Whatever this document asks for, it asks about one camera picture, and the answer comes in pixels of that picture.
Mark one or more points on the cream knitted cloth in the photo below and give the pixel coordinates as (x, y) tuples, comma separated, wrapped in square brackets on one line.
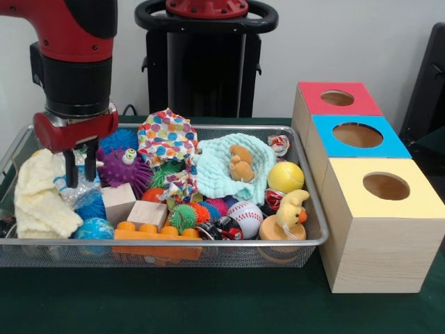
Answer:
[(34, 195)]

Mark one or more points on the white toy baseball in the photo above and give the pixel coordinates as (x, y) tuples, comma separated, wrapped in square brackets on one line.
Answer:
[(245, 217)]

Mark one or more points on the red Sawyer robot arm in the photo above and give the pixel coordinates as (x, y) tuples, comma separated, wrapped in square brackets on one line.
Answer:
[(76, 35)]

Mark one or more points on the silver mesh bin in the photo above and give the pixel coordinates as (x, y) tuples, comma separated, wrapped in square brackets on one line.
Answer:
[(243, 257)]

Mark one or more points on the yellow plush duck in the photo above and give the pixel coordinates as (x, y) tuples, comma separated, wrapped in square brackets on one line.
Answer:
[(290, 212)]

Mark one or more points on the crushed clear plastic bottle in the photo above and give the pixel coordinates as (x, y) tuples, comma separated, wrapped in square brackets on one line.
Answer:
[(81, 195)]

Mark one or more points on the brown plush toy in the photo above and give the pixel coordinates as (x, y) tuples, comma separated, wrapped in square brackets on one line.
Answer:
[(241, 167)]

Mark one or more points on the purple spiky monster toy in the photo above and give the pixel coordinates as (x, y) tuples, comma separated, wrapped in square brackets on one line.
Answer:
[(121, 174)]

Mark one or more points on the yellow tennis ball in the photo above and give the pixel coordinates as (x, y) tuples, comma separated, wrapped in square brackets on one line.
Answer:
[(285, 177)]

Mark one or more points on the blue spiky ball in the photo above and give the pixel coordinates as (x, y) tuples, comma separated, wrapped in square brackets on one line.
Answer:
[(120, 139)]

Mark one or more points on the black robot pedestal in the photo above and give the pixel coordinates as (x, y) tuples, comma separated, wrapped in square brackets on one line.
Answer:
[(205, 69)]

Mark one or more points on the wooden three-hole box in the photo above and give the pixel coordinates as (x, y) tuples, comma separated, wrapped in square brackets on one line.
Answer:
[(382, 250)]

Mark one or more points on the orange building brick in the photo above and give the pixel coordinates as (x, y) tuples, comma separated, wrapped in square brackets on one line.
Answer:
[(156, 234)]

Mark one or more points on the polka dot cloth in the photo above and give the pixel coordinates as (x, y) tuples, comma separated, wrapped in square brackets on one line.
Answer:
[(167, 139)]

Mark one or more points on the black panel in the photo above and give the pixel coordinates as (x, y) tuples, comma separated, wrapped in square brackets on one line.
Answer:
[(427, 87)]

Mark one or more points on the dark green tablecloth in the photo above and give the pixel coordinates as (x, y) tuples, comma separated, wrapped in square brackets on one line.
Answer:
[(208, 306)]

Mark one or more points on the mint green cloth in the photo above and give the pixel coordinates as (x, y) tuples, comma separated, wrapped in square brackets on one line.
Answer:
[(212, 174)]

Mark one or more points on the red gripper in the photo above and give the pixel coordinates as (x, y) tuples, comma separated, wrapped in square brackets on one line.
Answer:
[(83, 130)]

